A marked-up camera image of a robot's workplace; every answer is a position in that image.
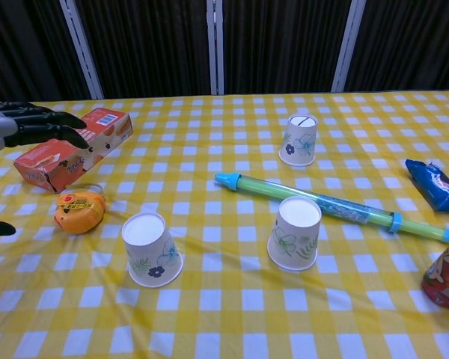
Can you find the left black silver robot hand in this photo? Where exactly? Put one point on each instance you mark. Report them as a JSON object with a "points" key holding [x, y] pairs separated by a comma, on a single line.
{"points": [[30, 119]]}

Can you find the paper cup with dark flower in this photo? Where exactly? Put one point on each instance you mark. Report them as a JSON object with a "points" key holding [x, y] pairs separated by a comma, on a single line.
{"points": [[149, 243]]}

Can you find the paper cup with line mark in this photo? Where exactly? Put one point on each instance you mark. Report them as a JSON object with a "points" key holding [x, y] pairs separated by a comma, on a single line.
{"points": [[299, 142]]}

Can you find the paper cup with green flower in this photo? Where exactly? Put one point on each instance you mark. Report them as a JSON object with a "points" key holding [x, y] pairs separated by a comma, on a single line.
{"points": [[295, 232]]}

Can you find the orange snack box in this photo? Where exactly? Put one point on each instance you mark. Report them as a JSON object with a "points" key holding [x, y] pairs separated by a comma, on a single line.
{"points": [[60, 168]]}

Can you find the black pleated partition panel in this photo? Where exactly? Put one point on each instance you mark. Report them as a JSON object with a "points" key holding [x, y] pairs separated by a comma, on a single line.
{"points": [[22, 48], [146, 45], [415, 41], [284, 45]]}

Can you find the orange tape measure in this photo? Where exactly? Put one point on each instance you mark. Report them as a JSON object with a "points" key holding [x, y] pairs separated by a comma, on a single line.
{"points": [[78, 218]]}

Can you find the yellow checkered tablecloth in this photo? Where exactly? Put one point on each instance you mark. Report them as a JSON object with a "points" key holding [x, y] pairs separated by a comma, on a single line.
{"points": [[224, 318]]}

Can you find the green blue water pump toy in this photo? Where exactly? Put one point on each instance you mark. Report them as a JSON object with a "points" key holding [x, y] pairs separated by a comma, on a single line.
{"points": [[322, 200]]}

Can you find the blue snack packet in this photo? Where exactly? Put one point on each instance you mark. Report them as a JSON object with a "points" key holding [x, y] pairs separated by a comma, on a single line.
{"points": [[434, 187]]}

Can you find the red soda can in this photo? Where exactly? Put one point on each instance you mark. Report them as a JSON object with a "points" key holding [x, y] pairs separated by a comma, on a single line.
{"points": [[445, 276]]}

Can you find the gray partition frame post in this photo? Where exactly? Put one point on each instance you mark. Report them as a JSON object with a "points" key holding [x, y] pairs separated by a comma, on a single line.
{"points": [[348, 45], [215, 45], [81, 48]]}

